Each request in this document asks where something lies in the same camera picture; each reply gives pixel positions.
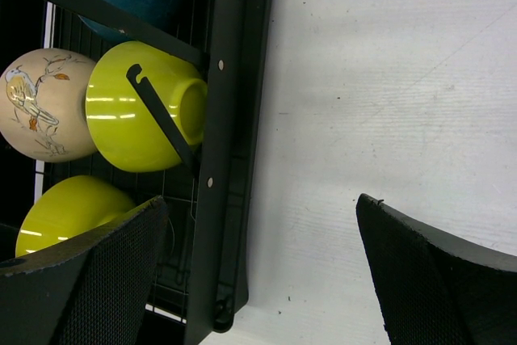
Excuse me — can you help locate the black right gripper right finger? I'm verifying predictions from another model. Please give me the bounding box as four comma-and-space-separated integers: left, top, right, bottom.
356, 194, 516, 344

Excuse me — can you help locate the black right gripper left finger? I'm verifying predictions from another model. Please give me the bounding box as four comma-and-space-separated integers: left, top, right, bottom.
1, 196, 168, 344

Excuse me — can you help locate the lime green bowl front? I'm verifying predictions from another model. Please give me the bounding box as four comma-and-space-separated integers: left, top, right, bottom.
15, 175, 136, 257

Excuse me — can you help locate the lime green bowl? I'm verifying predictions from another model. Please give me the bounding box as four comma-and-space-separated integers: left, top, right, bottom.
85, 41, 208, 173
15, 175, 136, 257

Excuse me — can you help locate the lime green bowl rear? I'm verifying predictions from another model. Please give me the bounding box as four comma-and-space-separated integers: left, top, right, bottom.
85, 41, 208, 173

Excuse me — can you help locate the beige bird painted bowl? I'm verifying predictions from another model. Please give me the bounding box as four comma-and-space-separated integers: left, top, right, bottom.
1, 48, 97, 163

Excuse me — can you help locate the black drip tray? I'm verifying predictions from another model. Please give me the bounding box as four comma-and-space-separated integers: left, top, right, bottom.
184, 0, 272, 344

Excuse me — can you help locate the black wire dish rack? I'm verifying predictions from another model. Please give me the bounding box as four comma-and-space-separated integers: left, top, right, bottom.
1, 0, 253, 344

